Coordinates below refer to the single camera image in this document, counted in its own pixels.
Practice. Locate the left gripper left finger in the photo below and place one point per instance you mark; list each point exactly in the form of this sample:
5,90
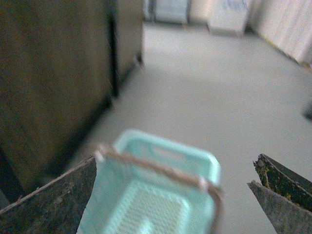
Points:
55,208

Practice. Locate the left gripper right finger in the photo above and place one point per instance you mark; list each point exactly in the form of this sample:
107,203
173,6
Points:
284,196

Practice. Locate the light blue plastic basket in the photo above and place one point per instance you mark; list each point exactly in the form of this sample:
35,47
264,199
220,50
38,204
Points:
127,199

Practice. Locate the dark brown cabinet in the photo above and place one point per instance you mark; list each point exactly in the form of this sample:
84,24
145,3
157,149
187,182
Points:
61,64

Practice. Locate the white box far right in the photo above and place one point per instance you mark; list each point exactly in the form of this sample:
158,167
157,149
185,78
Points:
229,17

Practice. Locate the white cart far left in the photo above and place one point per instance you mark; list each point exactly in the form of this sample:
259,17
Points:
170,11

